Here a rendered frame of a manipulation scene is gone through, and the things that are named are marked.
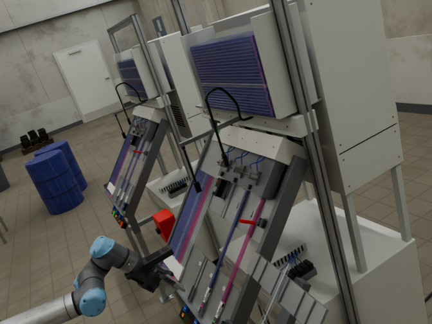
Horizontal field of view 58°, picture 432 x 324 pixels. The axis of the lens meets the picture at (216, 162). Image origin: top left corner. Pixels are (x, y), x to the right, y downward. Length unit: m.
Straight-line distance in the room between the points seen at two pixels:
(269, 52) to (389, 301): 1.22
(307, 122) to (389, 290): 0.92
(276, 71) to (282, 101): 0.10
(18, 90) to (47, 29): 1.89
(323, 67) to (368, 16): 0.25
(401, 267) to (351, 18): 1.07
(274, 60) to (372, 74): 0.44
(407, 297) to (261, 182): 0.96
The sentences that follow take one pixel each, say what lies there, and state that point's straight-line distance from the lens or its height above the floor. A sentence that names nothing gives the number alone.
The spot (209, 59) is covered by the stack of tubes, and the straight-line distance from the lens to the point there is 1.56.
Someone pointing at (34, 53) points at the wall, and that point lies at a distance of 12.41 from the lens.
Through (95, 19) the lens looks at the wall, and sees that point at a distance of 12.64.
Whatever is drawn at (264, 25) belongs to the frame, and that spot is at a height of 1.68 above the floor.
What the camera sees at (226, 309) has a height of 0.79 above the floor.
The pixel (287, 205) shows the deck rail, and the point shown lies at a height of 1.09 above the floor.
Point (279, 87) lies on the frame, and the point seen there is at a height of 1.49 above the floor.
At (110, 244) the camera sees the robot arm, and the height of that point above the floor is 1.18.
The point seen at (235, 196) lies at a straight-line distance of 1.57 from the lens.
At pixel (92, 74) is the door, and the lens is 12.46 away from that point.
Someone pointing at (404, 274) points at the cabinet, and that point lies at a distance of 1.94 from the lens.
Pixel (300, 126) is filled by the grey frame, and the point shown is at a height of 1.35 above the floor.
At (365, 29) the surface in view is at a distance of 1.50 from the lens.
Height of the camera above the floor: 1.75
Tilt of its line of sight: 20 degrees down
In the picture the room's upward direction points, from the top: 18 degrees counter-clockwise
